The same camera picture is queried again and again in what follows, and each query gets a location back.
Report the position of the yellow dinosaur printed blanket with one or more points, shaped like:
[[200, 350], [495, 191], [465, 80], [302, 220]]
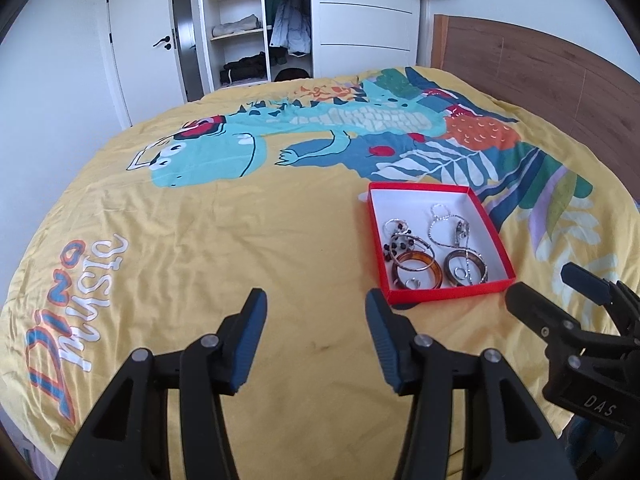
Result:
[[200, 240]]

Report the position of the dark brown bangle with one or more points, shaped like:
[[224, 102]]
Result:
[[450, 260]]

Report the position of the dark folded clothes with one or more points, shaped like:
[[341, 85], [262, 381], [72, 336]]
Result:
[[242, 67]]

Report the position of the amber brown bangle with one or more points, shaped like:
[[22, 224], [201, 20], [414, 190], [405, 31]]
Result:
[[422, 259]]

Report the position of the hanging puffer jacket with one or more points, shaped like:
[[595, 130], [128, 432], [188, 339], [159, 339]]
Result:
[[290, 15]]

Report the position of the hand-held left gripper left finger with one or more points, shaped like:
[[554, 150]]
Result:
[[250, 340]]

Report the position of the blue patterned clothing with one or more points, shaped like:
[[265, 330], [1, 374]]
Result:
[[592, 445]]

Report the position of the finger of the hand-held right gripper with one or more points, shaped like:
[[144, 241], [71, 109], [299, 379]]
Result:
[[590, 282], [540, 312]]

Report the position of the black bag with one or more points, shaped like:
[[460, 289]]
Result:
[[291, 75]]

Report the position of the beige folded clothes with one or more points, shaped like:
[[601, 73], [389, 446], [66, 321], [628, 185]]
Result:
[[237, 26]]

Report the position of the large twisted silver hoop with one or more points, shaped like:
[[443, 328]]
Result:
[[395, 220]]

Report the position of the red jewelry box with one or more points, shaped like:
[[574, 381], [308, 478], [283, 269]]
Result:
[[450, 296]]

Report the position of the white wardrobe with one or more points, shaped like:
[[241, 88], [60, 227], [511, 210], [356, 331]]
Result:
[[365, 20]]

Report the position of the wooden headboard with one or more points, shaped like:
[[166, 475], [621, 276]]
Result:
[[540, 70]]

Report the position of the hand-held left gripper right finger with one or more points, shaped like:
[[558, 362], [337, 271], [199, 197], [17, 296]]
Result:
[[385, 340]]

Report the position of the silver thin bangle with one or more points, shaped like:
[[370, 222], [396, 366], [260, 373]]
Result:
[[430, 251]]

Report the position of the white door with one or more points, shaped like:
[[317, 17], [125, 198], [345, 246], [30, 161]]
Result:
[[140, 35]]

